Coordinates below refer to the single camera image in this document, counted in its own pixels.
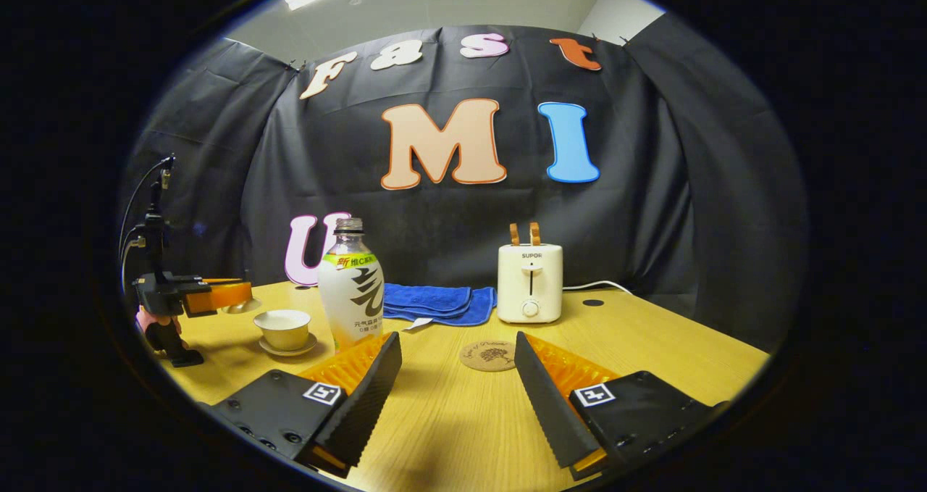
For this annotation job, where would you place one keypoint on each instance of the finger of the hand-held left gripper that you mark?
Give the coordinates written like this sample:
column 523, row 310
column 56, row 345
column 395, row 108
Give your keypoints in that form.
column 221, row 296

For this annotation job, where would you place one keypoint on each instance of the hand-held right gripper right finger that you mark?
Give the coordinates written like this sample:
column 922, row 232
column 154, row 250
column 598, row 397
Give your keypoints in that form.
column 547, row 405

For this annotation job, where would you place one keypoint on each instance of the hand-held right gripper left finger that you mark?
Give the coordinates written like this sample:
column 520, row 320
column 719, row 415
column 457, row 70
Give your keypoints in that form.
column 366, row 401

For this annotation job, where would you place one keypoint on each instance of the white teacup lid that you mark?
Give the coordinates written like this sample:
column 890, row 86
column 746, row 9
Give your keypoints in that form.
column 242, row 307

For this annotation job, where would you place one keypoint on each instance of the white teacup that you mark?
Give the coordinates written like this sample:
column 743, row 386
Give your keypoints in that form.
column 282, row 329

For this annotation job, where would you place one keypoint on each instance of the round cork coaster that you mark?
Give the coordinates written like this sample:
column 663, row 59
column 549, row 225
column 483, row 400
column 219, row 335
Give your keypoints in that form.
column 481, row 356

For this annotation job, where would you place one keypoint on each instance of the white label water bottle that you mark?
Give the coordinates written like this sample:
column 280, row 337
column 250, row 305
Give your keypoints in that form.
column 351, row 296

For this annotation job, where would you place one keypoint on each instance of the white saucer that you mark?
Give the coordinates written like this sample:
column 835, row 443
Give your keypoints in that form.
column 308, row 347

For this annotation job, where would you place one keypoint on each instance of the blue towel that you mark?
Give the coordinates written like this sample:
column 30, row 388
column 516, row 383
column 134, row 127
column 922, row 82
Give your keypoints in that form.
column 434, row 302

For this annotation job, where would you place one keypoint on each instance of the white toaster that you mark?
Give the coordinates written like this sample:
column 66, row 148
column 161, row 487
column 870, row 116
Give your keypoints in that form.
column 530, row 282

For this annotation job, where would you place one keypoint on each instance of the toasted bread slice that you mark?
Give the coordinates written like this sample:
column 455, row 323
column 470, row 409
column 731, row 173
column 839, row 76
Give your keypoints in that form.
column 514, row 235
column 534, row 234

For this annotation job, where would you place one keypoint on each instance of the black backdrop cloth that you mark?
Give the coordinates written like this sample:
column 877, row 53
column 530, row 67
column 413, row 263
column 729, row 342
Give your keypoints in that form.
column 652, row 188

